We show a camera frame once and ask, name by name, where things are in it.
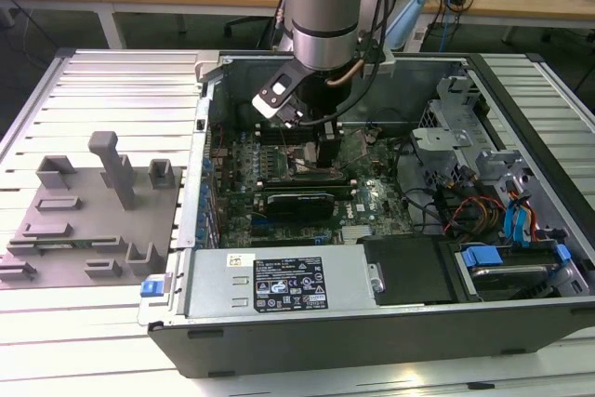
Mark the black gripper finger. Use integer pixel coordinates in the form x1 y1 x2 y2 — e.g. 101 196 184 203
317 120 339 169

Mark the metal socket cover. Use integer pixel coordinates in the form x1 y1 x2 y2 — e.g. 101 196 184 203
337 128 381 171

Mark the CPU socket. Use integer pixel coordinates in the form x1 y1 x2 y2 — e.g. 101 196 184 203
284 143 345 180

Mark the black graphics card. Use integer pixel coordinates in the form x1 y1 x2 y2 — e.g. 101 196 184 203
263 189 337 225

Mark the green motherboard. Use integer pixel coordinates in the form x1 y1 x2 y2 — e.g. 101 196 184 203
206 125 416 249

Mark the small silver heatsink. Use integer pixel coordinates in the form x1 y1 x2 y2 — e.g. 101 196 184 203
342 224 374 244

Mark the grey metal drive cage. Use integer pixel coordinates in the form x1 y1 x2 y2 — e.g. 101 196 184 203
409 73 536 212

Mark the black office chair base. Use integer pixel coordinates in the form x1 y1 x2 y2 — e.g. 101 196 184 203
222 15 280 52

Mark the black label sticker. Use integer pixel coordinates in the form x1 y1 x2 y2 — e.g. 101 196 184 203
253 256 330 312

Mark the black plastic shroud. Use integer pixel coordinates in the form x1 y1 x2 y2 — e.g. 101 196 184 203
361 234 461 308

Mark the grey power supply unit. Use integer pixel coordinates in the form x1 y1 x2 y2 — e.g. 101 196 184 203
183 247 376 320

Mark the hard disk in blue carrier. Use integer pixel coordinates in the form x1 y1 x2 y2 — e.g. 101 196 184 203
457 242 572 301

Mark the black open PC case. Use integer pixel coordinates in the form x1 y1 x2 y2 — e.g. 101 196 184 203
138 50 595 379

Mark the blue case latch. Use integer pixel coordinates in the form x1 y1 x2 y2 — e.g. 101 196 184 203
139 277 167 298

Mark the grey parts rack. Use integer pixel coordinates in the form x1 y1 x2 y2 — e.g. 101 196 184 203
0 130 187 286

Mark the green RAM stick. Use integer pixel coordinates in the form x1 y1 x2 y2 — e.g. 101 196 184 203
34 238 120 250

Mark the black cable with brass connector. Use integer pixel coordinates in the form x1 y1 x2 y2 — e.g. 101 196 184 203
324 60 366 90

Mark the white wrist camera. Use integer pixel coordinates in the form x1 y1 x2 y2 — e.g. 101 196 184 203
251 60 304 120

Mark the blue hanging cable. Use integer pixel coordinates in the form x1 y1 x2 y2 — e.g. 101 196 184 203
440 8 456 52

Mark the red yellow wire bundle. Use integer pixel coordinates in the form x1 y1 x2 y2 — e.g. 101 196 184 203
436 178 508 236

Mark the blue flat wire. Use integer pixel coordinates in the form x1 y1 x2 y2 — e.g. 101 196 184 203
504 185 535 250

